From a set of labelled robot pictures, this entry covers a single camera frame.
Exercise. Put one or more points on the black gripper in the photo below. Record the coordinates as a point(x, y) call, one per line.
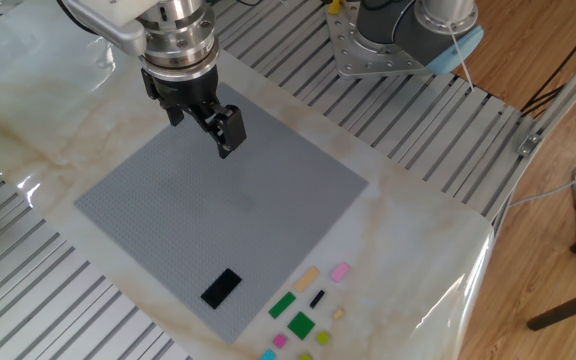
point(183, 92)

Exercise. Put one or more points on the light pink Lego brick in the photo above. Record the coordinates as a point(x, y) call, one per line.
point(340, 272)

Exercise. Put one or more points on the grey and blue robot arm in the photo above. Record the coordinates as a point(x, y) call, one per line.
point(180, 45)

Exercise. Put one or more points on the grey Lego baseplate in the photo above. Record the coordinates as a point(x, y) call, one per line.
point(193, 215)

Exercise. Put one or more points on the large black Lego plate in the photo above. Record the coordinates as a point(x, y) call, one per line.
point(221, 289)

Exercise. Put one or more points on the long tan Lego brick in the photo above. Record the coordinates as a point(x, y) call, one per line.
point(307, 279)

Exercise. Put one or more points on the long green Lego brick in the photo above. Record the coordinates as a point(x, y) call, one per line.
point(282, 305)

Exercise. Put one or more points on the small dark Lego brick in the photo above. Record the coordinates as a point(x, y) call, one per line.
point(317, 298)

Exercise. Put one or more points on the square green Lego plate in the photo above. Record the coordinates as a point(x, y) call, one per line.
point(301, 325)

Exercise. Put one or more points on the small magenta Lego brick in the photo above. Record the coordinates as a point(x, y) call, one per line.
point(279, 341)

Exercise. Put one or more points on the tiny tan Lego brick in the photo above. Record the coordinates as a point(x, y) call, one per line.
point(338, 314)

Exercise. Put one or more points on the cyan Lego brick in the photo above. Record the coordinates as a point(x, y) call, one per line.
point(268, 355)

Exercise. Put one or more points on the small lime Lego brick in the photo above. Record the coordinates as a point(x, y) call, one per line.
point(323, 338)
point(305, 357)

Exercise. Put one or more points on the marble pattern table cover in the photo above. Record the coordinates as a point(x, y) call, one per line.
point(43, 100)

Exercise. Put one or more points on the yellow plastic object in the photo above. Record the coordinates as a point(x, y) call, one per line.
point(334, 6)

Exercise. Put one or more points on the white zip tie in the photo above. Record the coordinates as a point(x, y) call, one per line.
point(460, 55)

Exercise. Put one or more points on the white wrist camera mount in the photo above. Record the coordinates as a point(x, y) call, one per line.
point(103, 22)

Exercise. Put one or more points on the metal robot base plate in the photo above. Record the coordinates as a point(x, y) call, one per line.
point(368, 60)

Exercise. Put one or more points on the aluminium frame profile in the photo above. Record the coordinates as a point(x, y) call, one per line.
point(573, 85)

